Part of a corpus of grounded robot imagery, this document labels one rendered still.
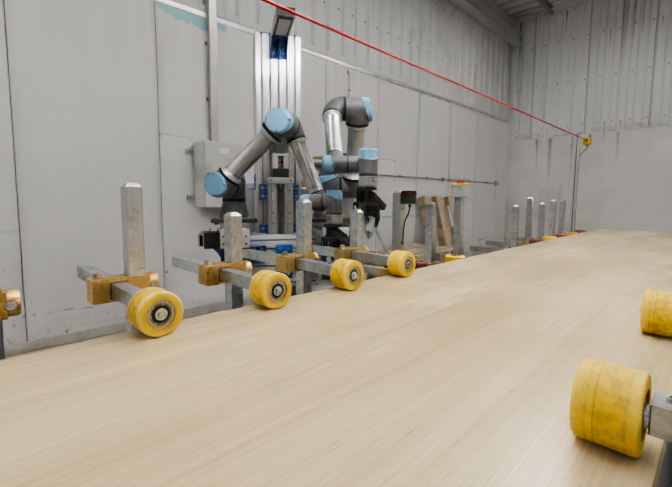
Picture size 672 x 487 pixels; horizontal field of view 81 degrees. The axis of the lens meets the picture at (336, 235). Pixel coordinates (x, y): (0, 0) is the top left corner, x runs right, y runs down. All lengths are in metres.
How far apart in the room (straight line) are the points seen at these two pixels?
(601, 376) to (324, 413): 0.29
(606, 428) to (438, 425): 0.15
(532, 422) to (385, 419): 0.16
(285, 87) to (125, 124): 1.81
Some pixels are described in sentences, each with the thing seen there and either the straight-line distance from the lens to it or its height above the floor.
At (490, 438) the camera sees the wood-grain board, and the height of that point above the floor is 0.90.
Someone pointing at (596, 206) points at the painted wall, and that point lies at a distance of 9.12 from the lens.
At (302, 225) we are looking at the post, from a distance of 1.21.
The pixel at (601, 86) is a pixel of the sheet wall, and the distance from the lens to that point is 9.41.
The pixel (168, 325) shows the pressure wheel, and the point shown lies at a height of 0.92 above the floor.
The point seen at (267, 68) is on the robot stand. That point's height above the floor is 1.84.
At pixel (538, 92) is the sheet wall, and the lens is 9.69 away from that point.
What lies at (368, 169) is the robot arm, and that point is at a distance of 1.58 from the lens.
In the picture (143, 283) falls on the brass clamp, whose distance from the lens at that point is 0.98.
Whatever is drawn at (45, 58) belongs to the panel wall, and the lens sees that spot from 3.75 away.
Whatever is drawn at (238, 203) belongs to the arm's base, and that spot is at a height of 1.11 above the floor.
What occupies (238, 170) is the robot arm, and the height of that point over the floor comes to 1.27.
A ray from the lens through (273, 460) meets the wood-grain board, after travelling 0.42.
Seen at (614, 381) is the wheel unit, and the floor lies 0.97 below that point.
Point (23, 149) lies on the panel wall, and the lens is 3.61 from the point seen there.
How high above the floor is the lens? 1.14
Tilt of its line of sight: 5 degrees down
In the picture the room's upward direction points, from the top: straight up
